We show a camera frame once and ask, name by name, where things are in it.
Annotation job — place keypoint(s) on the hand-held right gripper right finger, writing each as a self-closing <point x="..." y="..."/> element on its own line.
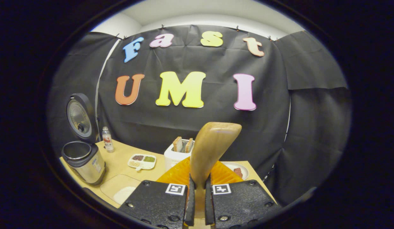
<point x="209" y="206"/>

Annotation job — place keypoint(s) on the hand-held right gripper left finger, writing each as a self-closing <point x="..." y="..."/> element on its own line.
<point x="190" y="206"/>

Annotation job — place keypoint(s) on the wooden spoon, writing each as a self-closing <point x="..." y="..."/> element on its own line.
<point x="209" y="146"/>

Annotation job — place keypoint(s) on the dark grey rice cooker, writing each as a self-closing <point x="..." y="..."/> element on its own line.
<point x="84" y="162"/>

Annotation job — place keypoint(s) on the brown meat piece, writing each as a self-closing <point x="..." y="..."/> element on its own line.
<point x="238" y="172"/>

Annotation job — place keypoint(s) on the white toaster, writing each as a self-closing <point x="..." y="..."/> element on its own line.
<point x="174" y="159"/>

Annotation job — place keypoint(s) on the white round plate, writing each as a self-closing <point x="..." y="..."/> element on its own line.
<point x="244" y="170"/>

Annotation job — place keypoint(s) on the toast slice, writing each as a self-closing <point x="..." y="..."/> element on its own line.
<point x="189" y="145"/>
<point x="177" y="144"/>

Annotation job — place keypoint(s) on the white divided bean dish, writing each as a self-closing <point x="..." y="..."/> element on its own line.
<point x="141" y="162"/>

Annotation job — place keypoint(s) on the black backdrop cloth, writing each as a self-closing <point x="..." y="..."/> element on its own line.
<point x="216" y="121"/>

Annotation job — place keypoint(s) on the small clear bottle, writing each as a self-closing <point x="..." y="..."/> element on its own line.
<point x="107" y="141"/>

